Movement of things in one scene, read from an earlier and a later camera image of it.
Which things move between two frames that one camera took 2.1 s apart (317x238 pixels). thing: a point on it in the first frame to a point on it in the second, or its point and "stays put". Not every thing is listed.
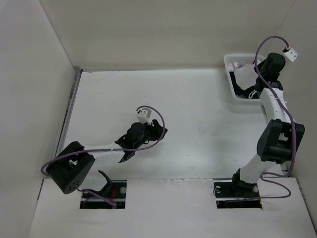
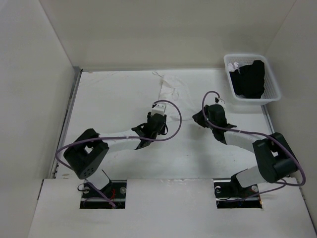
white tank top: (246, 76) to (173, 93)
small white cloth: (231, 68) stays put
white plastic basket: (243, 59) stays put
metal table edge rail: (77, 75) stays put
